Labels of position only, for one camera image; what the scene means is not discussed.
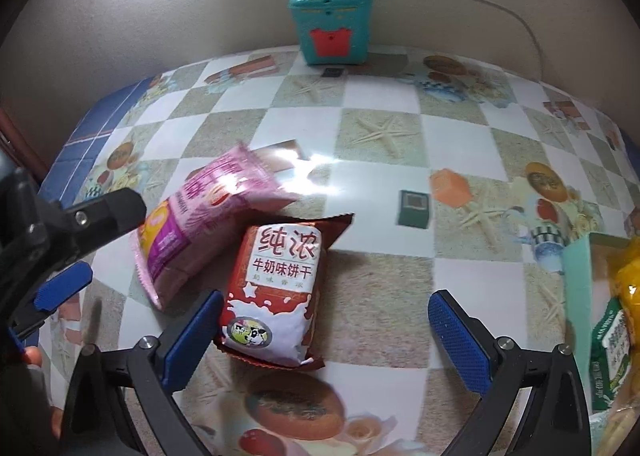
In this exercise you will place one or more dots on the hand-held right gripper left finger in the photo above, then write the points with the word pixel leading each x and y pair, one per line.
pixel 192 341

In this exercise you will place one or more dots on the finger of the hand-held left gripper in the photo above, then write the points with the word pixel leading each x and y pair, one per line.
pixel 65 283
pixel 110 211

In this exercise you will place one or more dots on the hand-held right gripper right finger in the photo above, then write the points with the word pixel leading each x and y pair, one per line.
pixel 457 346

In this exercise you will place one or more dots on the pink snack packet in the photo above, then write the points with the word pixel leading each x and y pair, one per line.
pixel 200 221

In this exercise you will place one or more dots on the brown red milk biscuit packet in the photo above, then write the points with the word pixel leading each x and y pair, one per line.
pixel 275 296

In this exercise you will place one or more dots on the teal cardboard box tray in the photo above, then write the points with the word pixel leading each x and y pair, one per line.
pixel 580 276

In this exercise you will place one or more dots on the green white biscuit packet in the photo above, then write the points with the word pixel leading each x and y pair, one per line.
pixel 610 351

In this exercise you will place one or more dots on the yellow transparent snack packet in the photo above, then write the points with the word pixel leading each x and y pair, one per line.
pixel 627 281

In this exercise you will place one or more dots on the person's left hand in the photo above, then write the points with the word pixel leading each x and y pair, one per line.
pixel 37 381

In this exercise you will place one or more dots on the dark wooden furniture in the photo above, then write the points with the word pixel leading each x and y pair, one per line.
pixel 20 141

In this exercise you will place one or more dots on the checkered printed tablecloth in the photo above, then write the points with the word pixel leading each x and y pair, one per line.
pixel 380 256

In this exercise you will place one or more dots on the teal toy box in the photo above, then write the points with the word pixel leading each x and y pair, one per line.
pixel 330 16

